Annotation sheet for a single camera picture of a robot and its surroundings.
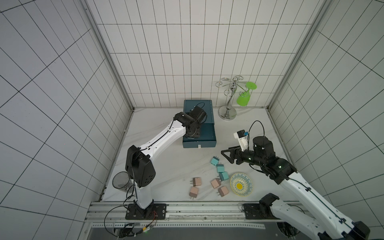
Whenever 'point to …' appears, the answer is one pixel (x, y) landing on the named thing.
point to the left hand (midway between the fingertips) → (189, 136)
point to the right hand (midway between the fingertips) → (220, 152)
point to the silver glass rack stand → (229, 112)
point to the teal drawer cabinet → (208, 125)
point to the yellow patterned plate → (241, 184)
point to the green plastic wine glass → (243, 99)
